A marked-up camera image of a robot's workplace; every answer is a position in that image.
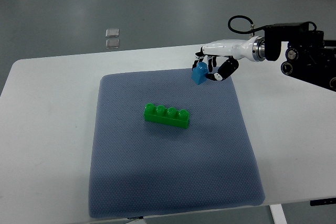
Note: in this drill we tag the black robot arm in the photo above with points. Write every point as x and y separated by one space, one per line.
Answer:
309 57

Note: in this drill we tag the green four-stud toy block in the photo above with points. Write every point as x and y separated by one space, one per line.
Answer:
167 116

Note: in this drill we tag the black table control panel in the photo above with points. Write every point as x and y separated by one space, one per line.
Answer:
322 202

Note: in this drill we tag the blue-grey textured mat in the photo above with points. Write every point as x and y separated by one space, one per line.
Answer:
141 168

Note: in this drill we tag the white table leg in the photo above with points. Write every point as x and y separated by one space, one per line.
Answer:
278 214

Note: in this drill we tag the upper metal floor plate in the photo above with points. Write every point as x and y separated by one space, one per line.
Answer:
112 32

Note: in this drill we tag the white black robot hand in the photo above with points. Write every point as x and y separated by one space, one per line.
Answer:
222 56

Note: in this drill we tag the blue toy block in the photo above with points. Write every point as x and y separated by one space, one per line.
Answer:
199 73

